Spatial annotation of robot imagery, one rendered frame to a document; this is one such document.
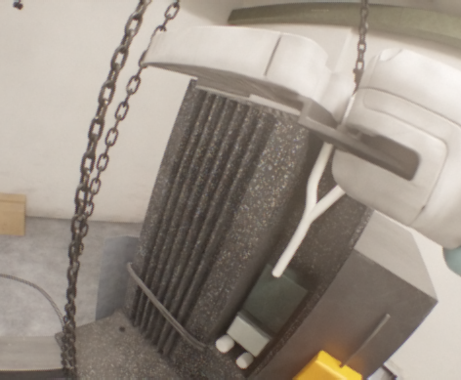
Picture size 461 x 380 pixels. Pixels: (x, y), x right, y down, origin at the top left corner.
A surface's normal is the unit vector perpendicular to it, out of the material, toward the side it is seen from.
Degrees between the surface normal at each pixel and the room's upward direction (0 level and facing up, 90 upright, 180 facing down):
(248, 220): 90
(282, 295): 90
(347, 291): 90
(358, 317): 90
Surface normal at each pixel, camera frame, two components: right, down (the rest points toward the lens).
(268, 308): -0.58, 0.02
